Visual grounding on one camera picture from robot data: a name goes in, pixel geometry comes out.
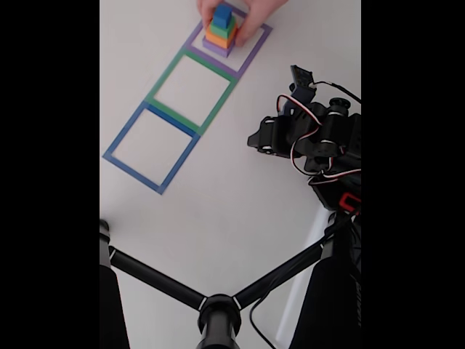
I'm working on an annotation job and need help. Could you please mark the large purple block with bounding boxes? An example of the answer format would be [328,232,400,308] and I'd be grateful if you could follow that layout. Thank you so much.
[202,34,239,59]

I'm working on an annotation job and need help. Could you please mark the orange block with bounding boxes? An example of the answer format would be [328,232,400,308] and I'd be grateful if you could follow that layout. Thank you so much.
[205,25,239,50]

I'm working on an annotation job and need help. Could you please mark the green cube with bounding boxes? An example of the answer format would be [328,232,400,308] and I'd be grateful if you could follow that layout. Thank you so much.
[209,16,238,39]

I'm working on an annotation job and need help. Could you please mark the small blue cube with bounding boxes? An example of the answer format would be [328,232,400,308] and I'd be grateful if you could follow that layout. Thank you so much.
[212,4,233,28]

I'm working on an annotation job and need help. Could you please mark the person's hand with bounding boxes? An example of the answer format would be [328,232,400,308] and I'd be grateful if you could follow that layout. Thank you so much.
[197,0,291,48]

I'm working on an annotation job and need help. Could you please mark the green tape square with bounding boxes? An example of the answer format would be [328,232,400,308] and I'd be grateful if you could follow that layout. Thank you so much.
[145,46,239,136]

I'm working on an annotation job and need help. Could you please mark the purple tape square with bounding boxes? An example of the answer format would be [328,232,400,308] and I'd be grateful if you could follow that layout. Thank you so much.
[184,0,273,80]

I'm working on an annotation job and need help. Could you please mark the red clamp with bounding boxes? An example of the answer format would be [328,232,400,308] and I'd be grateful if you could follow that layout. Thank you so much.
[339,193,362,215]

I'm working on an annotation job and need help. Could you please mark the blue tape square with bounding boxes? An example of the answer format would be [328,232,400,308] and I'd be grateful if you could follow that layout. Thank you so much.
[102,101,201,196]

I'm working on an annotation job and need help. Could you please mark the black tripod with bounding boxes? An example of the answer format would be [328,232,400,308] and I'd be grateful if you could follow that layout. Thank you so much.
[100,217,362,349]

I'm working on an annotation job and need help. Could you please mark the red white servo cable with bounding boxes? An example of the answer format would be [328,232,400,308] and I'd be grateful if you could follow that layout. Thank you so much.
[276,94,325,176]
[307,167,362,187]

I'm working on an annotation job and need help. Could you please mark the blue camera circuit board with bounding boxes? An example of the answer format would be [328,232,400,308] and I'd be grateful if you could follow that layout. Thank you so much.
[288,65,318,110]

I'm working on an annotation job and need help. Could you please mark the long black cable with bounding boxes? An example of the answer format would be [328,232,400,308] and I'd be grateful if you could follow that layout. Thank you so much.
[248,80,362,349]

